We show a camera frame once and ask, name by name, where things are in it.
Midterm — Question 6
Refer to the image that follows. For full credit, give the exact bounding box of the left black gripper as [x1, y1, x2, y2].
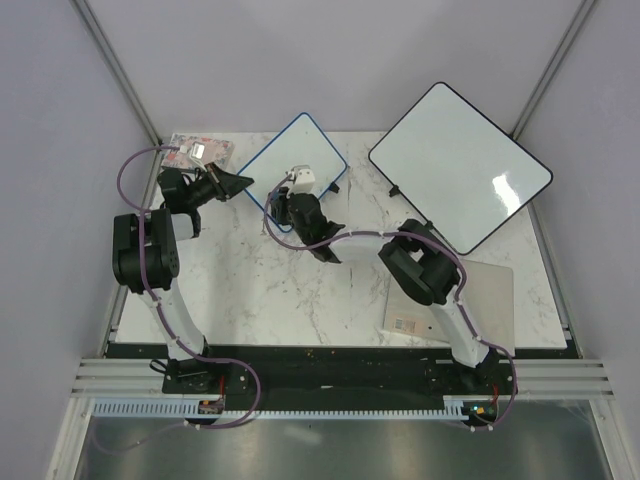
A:
[187, 163, 256, 209]

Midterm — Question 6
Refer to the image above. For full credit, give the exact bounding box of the blue framed small whiteboard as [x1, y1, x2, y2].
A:
[239, 112, 348, 208]

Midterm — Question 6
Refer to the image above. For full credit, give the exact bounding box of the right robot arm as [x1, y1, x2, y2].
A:
[265, 187, 515, 394]

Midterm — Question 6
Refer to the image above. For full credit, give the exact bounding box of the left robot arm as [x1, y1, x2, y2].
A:
[112, 164, 256, 393]

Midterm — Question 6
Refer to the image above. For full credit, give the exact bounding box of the black framed large whiteboard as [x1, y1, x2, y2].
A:
[368, 82, 553, 255]

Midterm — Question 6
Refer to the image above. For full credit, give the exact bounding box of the floral patterned notebook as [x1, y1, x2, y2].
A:
[161, 133, 235, 173]

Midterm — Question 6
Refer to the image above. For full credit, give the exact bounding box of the grey flat tablet board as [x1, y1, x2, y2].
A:
[383, 260, 515, 354]

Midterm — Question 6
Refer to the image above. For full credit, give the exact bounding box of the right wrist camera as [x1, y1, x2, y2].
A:
[286, 165, 316, 195]

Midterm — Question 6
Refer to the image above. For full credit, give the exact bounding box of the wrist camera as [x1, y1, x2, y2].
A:
[179, 142, 206, 169]
[286, 165, 316, 195]

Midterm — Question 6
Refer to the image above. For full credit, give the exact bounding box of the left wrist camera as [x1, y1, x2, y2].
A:
[179, 142, 206, 169]

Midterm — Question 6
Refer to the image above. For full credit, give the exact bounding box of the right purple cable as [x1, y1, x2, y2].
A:
[263, 172, 521, 434]

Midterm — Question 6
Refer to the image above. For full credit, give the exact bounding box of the purple cable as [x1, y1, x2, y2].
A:
[92, 144, 266, 454]
[263, 172, 521, 434]

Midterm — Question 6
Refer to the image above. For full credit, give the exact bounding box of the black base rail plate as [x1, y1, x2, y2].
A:
[106, 343, 582, 397]

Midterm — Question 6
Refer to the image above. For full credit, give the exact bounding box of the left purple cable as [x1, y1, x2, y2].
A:
[92, 144, 266, 454]

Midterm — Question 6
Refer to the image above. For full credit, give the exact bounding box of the white slotted cable duct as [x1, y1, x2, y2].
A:
[92, 398, 469, 421]

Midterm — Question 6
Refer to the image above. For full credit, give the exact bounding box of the aluminium frame rail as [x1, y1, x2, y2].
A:
[71, 358, 614, 400]

